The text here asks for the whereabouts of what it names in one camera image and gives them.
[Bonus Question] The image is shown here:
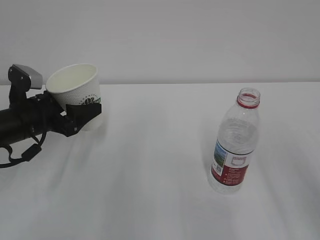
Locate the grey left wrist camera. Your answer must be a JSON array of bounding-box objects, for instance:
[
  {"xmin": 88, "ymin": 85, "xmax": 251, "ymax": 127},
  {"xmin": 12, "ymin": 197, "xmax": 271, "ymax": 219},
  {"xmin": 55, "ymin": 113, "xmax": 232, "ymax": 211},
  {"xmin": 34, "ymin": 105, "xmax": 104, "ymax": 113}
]
[{"xmin": 8, "ymin": 64, "xmax": 43, "ymax": 107}]

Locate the white paper cup green logo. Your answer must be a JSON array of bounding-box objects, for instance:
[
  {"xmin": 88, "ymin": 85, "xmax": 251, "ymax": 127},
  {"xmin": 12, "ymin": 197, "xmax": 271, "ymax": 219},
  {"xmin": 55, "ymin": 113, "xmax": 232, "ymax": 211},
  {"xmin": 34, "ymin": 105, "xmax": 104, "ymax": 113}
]
[{"xmin": 45, "ymin": 63, "xmax": 101, "ymax": 109}]

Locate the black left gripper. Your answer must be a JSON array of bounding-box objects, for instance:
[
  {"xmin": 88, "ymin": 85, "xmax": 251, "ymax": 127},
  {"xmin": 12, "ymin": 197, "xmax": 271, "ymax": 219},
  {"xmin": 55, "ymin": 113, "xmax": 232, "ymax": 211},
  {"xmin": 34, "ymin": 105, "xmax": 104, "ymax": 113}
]
[{"xmin": 27, "ymin": 91, "xmax": 102, "ymax": 137}]

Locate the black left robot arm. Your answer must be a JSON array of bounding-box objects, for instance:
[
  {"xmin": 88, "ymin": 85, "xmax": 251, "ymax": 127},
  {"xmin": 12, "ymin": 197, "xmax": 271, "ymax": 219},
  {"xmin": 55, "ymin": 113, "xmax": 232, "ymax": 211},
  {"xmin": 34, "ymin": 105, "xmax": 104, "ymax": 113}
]
[{"xmin": 0, "ymin": 91, "xmax": 102, "ymax": 145}]

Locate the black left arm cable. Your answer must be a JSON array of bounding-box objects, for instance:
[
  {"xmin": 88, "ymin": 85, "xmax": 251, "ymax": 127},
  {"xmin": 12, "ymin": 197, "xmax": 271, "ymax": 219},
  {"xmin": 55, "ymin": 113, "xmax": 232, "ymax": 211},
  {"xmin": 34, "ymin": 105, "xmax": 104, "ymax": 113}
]
[{"xmin": 0, "ymin": 131, "xmax": 48, "ymax": 169}]

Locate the clear Nongfu Spring water bottle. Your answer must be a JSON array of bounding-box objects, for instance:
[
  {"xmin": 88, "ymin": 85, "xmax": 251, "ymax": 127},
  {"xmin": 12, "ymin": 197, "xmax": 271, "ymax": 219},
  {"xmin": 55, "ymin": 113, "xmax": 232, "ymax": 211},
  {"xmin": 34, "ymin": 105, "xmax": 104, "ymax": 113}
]
[{"xmin": 208, "ymin": 87, "xmax": 261, "ymax": 194}]

